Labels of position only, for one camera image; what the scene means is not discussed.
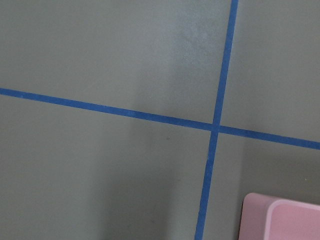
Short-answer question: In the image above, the pink plastic box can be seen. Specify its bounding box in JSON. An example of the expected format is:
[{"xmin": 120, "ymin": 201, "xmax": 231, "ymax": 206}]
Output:
[{"xmin": 238, "ymin": 193, "xmax": 320, "ymax": 240}]

